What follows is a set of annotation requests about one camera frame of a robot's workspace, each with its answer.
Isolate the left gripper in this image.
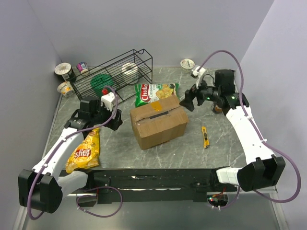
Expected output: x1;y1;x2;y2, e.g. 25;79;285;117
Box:
91;98;122;130

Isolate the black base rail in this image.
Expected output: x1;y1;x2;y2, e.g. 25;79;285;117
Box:
77;169;237;204

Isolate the purple cable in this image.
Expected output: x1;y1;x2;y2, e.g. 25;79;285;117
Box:
27;85;118;220
198;49;302;209

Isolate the yellow Lays chips bag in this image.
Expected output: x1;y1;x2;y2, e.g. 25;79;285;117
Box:
65;128;100;173

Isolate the black wire rack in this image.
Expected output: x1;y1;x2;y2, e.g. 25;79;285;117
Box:
72;49;153;103

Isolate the orange white yogurt cup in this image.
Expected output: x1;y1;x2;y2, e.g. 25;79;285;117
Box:
57;81;74;97

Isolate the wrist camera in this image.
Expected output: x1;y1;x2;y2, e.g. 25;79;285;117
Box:
101;88;116;112
191;65;207;89

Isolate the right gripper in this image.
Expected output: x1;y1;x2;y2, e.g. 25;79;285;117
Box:
178;75;220;112

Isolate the yellow utility knife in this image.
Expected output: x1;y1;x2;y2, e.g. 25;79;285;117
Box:
201;126;210;149

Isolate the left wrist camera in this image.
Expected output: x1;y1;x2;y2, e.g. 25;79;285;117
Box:
101;88;116;112

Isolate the purple yogurt cup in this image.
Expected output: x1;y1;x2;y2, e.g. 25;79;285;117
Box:
76;62;89;76

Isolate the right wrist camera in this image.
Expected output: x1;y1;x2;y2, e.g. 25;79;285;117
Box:
191;65;207;89

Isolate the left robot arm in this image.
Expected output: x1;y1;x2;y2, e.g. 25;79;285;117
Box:
18;92;122;220

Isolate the brown tin can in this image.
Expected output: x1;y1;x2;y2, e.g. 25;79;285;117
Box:
212;103;223;114

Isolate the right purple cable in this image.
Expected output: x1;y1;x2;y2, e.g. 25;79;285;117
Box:
198;49;302;209

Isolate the black yogurt cup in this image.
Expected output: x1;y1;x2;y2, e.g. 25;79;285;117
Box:
54;62;76;82

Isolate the brown cardboard express box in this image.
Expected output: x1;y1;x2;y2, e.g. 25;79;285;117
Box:
130;96;189;150

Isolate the white tape roll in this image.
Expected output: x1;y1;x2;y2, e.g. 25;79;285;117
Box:
121;63;139;85

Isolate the white yogurt cup back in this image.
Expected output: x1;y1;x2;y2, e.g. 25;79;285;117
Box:
180;58;195;71

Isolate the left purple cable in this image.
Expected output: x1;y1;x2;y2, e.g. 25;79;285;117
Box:
27;85;118;220

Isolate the green round lid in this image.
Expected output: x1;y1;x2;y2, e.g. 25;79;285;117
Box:
90;74;114;97

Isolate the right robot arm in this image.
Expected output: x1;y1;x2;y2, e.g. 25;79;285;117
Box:
180;66;285;192

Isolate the green Chuba cassava chips bag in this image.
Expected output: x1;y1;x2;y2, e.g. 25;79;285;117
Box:
134;83;179;108

